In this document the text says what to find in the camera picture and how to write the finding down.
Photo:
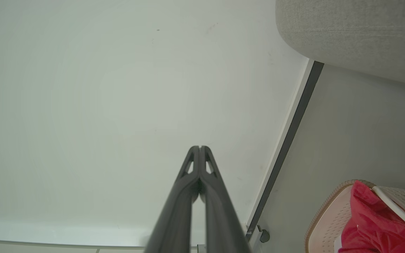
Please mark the small grey round doorstop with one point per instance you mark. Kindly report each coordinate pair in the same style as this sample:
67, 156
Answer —
264, 236

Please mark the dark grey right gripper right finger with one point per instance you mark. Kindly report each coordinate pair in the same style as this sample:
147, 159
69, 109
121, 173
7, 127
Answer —
222, 218

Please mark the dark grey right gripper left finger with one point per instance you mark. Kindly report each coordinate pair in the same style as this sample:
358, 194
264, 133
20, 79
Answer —
174, 218

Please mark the plain red garment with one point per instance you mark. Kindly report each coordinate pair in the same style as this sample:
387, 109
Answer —
371, 225

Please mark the dark grey baseboard strip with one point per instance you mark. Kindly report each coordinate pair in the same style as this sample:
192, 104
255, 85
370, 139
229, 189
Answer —
294, 130

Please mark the pale perforated laundry basket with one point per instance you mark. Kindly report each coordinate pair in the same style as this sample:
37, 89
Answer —
329, 218

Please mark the light grey fabric sofa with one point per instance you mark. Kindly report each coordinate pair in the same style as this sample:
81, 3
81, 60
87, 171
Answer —
357, 31

